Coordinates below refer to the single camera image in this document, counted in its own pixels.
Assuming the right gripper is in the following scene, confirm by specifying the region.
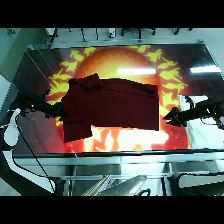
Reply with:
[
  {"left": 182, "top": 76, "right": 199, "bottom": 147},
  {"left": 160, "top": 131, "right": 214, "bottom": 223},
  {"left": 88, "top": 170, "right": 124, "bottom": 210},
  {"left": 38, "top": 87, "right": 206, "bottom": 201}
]
[{"left": 162, "top": 106, "right": 191, "bottom": 128}]

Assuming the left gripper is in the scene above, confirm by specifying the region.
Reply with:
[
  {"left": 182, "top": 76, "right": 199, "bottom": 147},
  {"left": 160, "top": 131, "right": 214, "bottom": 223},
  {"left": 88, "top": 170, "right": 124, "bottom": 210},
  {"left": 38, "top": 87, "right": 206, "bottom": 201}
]
[{"left": 42, "top": 101, "right": 67, "bottom": 120}]

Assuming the red T-shirt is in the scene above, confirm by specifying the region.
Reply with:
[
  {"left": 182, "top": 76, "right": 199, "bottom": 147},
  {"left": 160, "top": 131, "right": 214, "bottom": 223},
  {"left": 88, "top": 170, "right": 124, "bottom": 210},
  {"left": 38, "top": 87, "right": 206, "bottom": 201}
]
[{"left": 61, "top": 72, "right": 161, "bottom": 144}]

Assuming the white garment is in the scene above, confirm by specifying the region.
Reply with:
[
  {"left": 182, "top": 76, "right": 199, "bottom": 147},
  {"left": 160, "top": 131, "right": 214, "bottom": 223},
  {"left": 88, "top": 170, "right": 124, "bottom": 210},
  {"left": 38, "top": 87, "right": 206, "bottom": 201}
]
[{"left": 179, "top": 94, "right": 224, "bottom": 150}]

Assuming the black office chair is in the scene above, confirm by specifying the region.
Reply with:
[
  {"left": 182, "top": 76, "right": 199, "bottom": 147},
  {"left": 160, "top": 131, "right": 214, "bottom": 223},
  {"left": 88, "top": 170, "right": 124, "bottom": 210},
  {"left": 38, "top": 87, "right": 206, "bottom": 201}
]
[{"left": 120, "top": 27, "right": 157, "bottom": 40}]

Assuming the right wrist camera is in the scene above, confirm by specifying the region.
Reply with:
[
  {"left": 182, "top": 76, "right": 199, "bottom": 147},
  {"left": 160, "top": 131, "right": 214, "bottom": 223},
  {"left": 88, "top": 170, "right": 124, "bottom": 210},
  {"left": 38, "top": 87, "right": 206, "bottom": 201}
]
[{"left": 183, "top": 95, "right": 197, "bottom": 110}]

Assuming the black cable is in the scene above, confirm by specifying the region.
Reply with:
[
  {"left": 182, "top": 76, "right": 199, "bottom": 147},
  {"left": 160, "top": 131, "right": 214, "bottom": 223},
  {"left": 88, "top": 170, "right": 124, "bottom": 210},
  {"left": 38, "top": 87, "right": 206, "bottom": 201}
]
[
  {"left": 18, "top": 131, "right": 57, "bottom": 194},
  {"left": 199, "top": 115, "right": 224, "bottom": 131}
]

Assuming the silver frame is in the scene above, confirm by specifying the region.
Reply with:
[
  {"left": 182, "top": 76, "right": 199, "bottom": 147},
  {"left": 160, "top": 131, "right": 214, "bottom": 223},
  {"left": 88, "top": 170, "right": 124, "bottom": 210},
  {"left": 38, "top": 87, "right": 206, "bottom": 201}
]
[{"left": 9, "top": 152, "right": 224, "bottom": 197}]

